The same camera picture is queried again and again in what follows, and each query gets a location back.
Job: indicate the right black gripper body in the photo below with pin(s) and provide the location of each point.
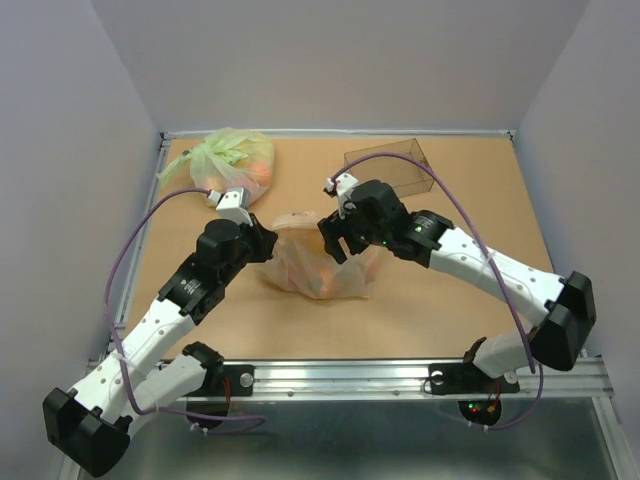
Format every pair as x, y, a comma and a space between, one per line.
360, 234

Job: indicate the aluminium front rail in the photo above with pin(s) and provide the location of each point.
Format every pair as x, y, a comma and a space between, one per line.
359, 381

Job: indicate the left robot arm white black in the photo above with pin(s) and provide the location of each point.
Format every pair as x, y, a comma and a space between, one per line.
90, 422

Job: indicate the orange translucent plastic bag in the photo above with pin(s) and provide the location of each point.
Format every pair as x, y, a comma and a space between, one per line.
300, 264

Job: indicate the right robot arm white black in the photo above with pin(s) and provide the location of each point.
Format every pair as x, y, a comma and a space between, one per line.
556, 314

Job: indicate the clear plastic box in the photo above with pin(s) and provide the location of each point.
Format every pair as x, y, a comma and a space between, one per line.
406, 178

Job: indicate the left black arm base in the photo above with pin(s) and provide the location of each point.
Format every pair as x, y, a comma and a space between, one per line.
214, 397

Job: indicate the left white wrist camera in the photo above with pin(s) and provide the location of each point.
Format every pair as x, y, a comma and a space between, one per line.
232, 205

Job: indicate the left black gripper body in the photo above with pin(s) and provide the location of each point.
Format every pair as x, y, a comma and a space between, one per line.
247, 253

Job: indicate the green plastic bag with fruit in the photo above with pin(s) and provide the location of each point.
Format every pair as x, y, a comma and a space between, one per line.
227, 158

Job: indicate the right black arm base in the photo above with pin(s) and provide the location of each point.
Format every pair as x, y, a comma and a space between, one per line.
481, 396

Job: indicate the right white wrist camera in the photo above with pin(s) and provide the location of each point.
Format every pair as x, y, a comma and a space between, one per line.
341, 188

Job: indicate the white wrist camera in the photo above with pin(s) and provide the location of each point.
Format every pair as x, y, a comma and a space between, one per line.
341, 188
232, 205

